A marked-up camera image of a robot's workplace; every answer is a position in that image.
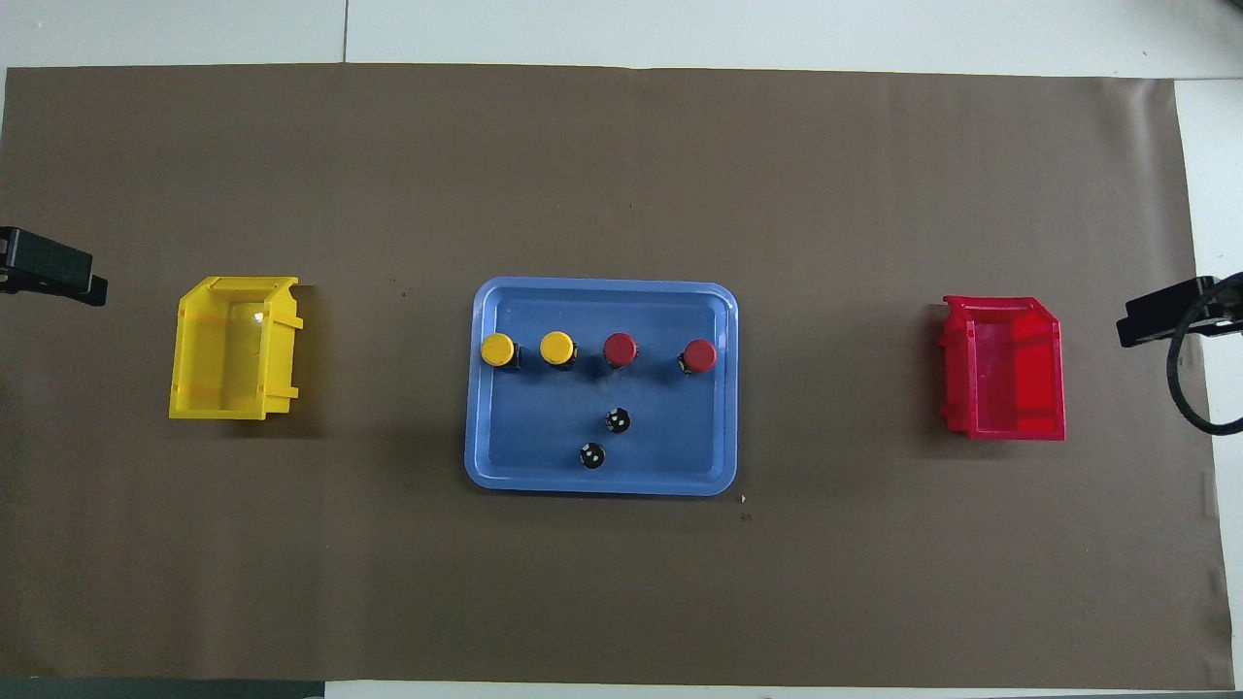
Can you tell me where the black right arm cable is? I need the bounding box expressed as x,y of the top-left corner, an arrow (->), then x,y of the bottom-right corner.
1167,280 -> 1243,436

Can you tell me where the blue plastic tray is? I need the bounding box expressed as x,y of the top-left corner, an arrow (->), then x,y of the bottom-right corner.
464,278 -> 739,497

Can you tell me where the yellow plastic storage bin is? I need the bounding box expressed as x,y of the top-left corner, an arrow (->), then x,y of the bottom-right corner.
169,276 -> 304,421

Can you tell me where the brown paper table mat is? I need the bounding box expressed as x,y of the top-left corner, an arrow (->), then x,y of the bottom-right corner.
0,64 -> 1236,690

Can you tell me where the red plastic storage bin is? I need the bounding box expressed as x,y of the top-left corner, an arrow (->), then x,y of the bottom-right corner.
938,295 -> 1066,442

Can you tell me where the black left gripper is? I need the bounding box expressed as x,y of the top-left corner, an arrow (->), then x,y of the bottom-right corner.
0,226 -> 109,308

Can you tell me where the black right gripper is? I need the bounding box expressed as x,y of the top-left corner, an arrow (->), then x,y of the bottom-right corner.
1116,275 -> 1243,349

